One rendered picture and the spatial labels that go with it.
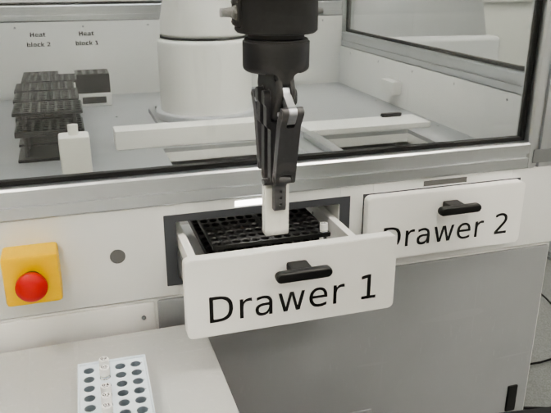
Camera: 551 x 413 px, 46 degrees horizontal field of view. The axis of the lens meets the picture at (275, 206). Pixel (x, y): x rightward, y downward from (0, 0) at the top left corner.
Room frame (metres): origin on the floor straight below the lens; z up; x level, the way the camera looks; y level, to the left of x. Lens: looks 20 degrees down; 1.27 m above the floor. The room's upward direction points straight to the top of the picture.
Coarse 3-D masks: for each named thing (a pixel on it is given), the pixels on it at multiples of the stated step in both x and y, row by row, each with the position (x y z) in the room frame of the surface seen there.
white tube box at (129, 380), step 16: (80, 368) 0.70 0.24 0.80; (96, 368) 0.70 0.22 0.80; (112, 368) 0.70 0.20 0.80; (128, 368) 0.70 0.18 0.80; (144, 368) 0.70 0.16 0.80; (80, 384) 0.66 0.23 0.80; (96, 384) 0.66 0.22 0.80; (112, 384) 0.66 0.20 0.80; (128, 384) 0.66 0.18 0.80; (144, 384) 0.66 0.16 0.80; (80, 400) 0.63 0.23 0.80; (96, 400) 0.63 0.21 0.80; (112, 400) 0.63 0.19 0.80; (128, 400) 0.63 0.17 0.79; (144, 400) 0.64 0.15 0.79
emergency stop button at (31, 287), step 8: (32, 272) 0.76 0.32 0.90; (16, 280) 0.76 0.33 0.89; (24, 280) 0.75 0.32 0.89; (32, 280) 0.75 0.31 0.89; (40, 280) 0.76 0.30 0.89; (16, 288) 0.75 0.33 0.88; (24, 288) 0.75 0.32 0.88; (32, 288) 0.75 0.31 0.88; (40, 288) 0.76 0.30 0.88; (24, 296) 0.75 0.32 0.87; (32, 296) 0.75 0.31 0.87; (40, 296) 0.76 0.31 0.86
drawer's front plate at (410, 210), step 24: (408, 192) 0.99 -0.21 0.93; (432, 192) 0.99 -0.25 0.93; (456, 192) 1.00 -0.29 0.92; (480, 192) 1.02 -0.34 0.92; (504, 192) 1.03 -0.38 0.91; (384, 216) 0.96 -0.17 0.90; (408, 216) 0.98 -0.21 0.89; (432, 216) 0.99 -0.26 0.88; (456, 216) 1.00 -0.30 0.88; (480, 216) 1.02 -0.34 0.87; (408, 240) 0.98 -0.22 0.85; (432, 240) 0.99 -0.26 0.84; (456, 240) 1.00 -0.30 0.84; (480, 240) 1.02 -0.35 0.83; (504, 240) 1.03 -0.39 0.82
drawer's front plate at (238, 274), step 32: (192, 256) 0.74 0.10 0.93; (224, 256) 0.74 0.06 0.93; (256, 256) 0.75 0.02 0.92; (288, 256) 0.76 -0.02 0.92; (320, 256) 0.78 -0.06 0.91; (352, 256) 0.79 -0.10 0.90; (384, 256) 0.80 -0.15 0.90; (192, 288) 0.73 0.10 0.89; (224, 288) 0.74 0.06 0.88; (256, 288) 0.75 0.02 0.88; (288, 288) 0.76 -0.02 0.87; (352, 288) 0.79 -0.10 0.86; (384, 288) 0.81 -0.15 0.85; (192, 320) 0.72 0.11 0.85; (224, 320) 0.74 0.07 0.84; (256, 320) 0.75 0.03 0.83; (288, 320) 0.76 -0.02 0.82
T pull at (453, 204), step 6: (444, 204) 0.99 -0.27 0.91; (450, 204) 0.98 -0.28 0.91; (456, 204) 0.98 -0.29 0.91; (462, 204) 0.97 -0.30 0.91; (468, 204) 0.97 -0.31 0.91; (474, 204) 0.97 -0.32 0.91; (438, 210) 0.96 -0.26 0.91; (444, 210) 0.96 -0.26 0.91; (450, 210) 0.96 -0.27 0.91; (456, 210) 0.96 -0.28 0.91; (462, 210) 0.96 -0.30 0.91; (468, 210) 0.97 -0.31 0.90; (474, 210) 0.97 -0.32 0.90
